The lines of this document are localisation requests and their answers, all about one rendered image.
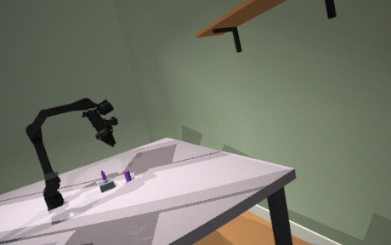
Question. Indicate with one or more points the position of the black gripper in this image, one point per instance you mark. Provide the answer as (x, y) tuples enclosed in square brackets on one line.
[(104, 132)]

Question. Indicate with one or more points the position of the translucent purple cylinder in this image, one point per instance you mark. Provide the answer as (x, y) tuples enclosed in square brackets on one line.
[(127, 175)]

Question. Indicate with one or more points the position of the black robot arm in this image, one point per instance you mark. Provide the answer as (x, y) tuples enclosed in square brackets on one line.
[(52, 197)]

